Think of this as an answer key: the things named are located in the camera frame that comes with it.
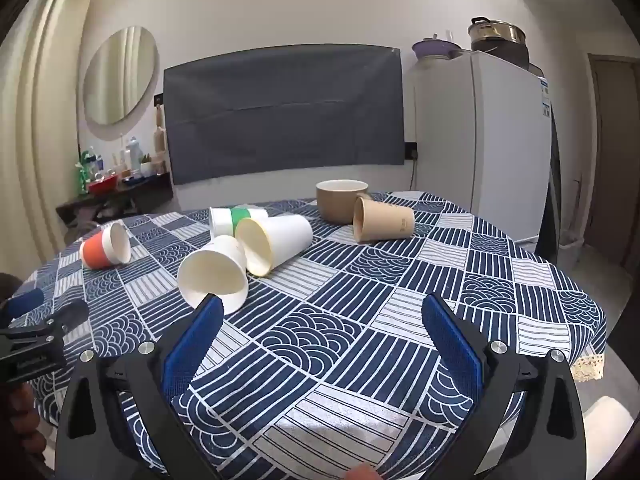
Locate white cup cream inside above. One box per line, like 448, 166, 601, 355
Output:
234, 214, 314, 277

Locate white bottle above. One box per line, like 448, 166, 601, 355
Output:
125, 136, 143, 173

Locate dark wooden side table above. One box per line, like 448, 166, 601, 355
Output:
56, 172, 174, 226

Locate beige curtain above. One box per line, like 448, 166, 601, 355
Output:
0, 0, 101, 281

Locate round wall mirror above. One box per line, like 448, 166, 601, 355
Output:
82, 26, 160, 127

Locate steel pot with lid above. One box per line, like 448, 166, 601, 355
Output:
468, 16, 527, 53

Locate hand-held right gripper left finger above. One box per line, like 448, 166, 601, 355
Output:
54, 292, 226, 480

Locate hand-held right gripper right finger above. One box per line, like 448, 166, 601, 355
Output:
420, 292, 588, 480

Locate brown door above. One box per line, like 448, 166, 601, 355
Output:
587, 54, 640, 271

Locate red bowl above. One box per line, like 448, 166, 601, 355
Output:
87, 176, 121, 196

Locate brown paper cup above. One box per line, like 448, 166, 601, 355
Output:
352, 196, 416, 244

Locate white chair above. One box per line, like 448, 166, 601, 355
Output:
575, 395, 636, 480

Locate brown ceramic bowl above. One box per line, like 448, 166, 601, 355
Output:
316, 179, 370, 224

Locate blue white patterned tablecloth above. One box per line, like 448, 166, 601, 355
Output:
10, 191, 608, 480

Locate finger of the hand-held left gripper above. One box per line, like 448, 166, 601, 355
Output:
0, 299, 90, 386
0, 287, 46, 322

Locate hanging wooden rolling pin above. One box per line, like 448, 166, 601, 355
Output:
153, 102, 167, 156

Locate white cup green band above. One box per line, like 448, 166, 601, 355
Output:
209, 206, 270, 238

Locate person's right hand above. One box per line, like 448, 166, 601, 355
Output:
345, 462, 382, 480

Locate white paper cup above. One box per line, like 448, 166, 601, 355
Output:
177, 235, 249, 314

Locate white refrigerator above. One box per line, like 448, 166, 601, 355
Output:
414, 51, 553, 241

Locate person's left hand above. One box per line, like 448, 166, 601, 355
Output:
0, 382, 47, 461

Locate white cup orange band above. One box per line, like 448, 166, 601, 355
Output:
79, 221, 132, 269

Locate grey cloth television cover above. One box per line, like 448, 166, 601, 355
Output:
162, 43, 407, 187

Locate purple basin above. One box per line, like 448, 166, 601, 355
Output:
411, 37, 463, 60

